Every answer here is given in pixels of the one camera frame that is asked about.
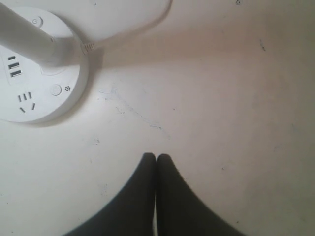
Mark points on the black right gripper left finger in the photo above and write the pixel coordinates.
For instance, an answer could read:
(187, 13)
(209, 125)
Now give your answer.
(131, 211)

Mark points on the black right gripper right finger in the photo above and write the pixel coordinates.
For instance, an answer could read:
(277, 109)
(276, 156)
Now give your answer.
(179, 211)

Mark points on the white desk lamp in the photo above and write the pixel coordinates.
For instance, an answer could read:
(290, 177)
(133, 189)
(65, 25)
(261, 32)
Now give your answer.
(43, 69)

